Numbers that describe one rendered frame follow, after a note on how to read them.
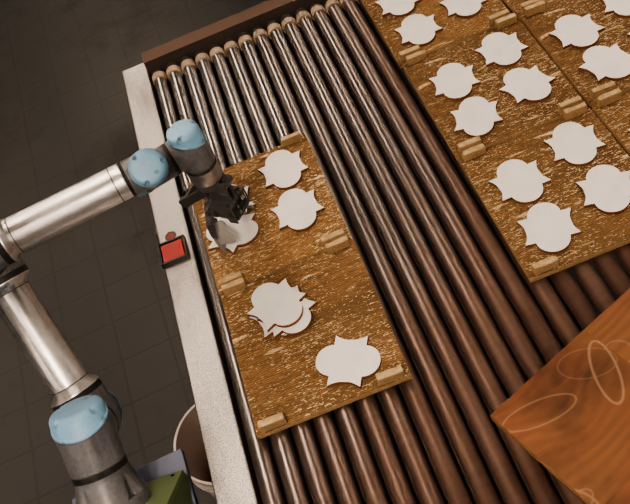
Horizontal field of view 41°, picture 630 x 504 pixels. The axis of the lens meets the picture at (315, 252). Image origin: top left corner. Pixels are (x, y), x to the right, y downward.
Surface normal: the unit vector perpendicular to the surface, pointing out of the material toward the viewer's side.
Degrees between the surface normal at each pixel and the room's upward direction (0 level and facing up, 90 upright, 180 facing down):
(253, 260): 0
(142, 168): 48
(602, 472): 0
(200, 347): 0
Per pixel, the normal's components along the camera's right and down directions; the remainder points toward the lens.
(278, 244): -0.26, -0.60
